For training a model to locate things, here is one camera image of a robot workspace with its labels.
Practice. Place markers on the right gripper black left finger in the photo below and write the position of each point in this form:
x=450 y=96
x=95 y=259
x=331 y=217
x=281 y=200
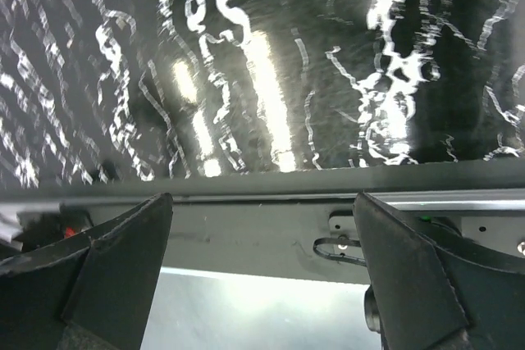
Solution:
x=93 y=290

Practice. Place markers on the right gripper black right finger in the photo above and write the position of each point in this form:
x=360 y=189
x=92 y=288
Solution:
x=433 y=288

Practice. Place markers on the black marbled table mat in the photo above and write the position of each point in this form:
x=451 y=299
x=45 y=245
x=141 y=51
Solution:
x=415 y=93

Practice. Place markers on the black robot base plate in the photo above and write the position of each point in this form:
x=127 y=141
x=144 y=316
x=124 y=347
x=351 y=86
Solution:
x=265 y=224

